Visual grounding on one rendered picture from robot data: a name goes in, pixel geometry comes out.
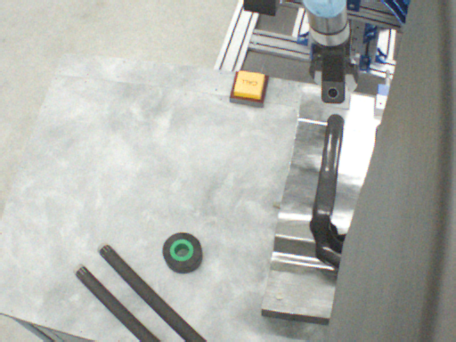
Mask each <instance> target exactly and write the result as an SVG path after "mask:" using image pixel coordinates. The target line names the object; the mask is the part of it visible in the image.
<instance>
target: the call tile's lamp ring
mask: <svg viewBox="0 0 456 342"><path fill-rule="evenodd" d="M238 75H239V71H238V70H236V74H235V77H234V80H233V83H232V92H231V95H230V98H233V99H239V100H244V101H250V102H260V103H264V100H265V90H266V86H267V83H268V78H269V76H266V75H264V77H265V86H264V90H263V93H262V97H261V100H258V99H252V98H247V97H240V96H236V95H233V92H234V88H235V85H236V81H237V78H238Z"/></svg>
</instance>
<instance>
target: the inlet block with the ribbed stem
mask: <svg viewBox="0 0 456 342"><path fill-rule="evenodd" d="M389 72H390V70H389V69H387V70H386V77H385V84H384V85H382V84H379V87H378V90H377V97H376V101H375V106H374V111H373V115H375V116H380V117H382V114H383V112H384V111H383V109H384V108H385V105H386V100H387V94H388V91H389V87H390V85H389V83H390V76H389V75H390V73H389Z"/></svg>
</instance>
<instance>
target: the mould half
mask: <svg viewBox="0 0 456 342"><path fill-rule="evenodd" d="M321 92H322V89H321V88H319V87H313V86H308V85H303V89H302V97H301V102H300V106H299V110H298V119H297V127H296V131H295V136H294V145H293V149H292V153H291V158H290V163H289V170H288V178H287V182H286V185H285V189H284V193H283V196H282V200H281V207H280V211H279V215H278V219H277V224H276V230H275V237H274V244H273V256H272V262H271V267H270V272H269V276H268V280H267V284H266V289H265V295H264V300H263V304H262V312H261V315H262V316H268V317H272V318H280V319H283V320H292V321H296V322H306V323H314V324H321V325H325V326H327V325H329V320H330V315H331V309H332V304H333V298H334V293H335V288H336V282H337V278H338V271H339V269H335V268H333V267H329V266H327V265H326V264H324V263H323V262H322V261H320V260H319V259H317V257H316V256H315V239H314V237H313V235H312V234H311V230H310V229H309V223H310V220H311V218H312V217H313V206H314V198H315V193H316V188H317V183H318V178H319V173H320V168H321V164H322V150H323V144H324V140H325V135H326V132H325V129H326V124H327V120H328V119H329V117H330V115H335V114H336V115H339V116H341V117H343V118H344V120H345V123H346V124H345V130H344V134H343V140H342V143H343V144H342V151H341V156H340V161H339V167H338V184H337V190H336V197H335V203H334V209H333V216H332V220H331V222H332V223H333V224H334V225H336V226H337V229H338V234H344V233H347V231H348V226H349V224H350V222H351V219H352V216H353V214H354V209H355V205H356V201H357V200H358V197H359V194H360V192H361V189H362V182H363V180H364V177H365V175H366V170H367V167H368V165H369V162H370V157H371V154H372V151H373V143H374V137H375V133H376V130H375V128H376V127H377V125H378V124H380V122H381V117H380V116H375V115H373V111H374V106H375V101H376V98H370V97H366V96H360V95H355V94H350V95H351V104H350V110H340V109H335V108H330V107H326V105H327V104H326V103H325V102H323V101H322V99H321ZM278 292H283V294H284V298H283V299H282V300H280V301H279V300H277V299H276V297H275V294H276V293H278Z"/></svg>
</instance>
